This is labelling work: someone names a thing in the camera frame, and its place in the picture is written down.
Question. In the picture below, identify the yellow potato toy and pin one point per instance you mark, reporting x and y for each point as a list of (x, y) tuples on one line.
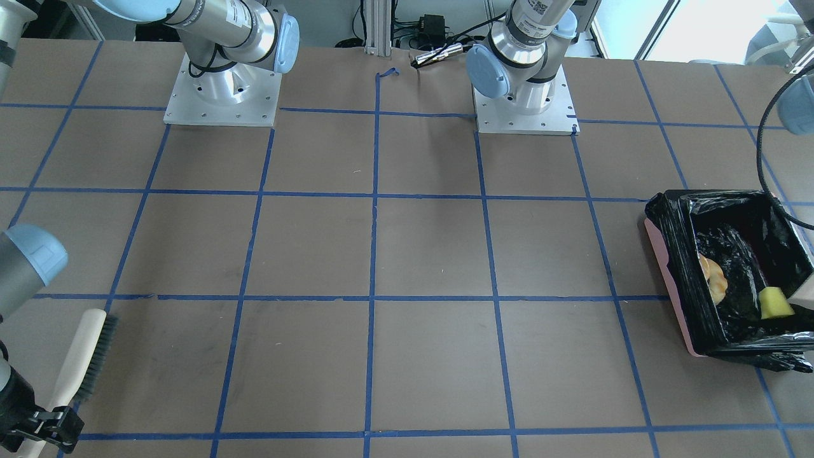
[(715, 278)]

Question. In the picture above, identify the aluminium frame post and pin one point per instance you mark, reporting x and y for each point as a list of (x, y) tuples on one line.
[(378, 27)]

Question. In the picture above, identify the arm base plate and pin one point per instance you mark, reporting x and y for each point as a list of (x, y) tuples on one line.
[(546, 108), (241, 96)]

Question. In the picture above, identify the green yellow sponge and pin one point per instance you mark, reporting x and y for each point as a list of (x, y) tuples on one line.
[(774, 304)]

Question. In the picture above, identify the beige hand brush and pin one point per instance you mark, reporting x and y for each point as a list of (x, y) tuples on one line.
[(82, 365)]

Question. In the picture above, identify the black lined trash bin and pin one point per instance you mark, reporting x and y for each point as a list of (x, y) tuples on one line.
[(756, 248)]

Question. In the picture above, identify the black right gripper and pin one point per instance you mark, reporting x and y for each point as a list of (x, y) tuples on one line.
[(14, 399)]

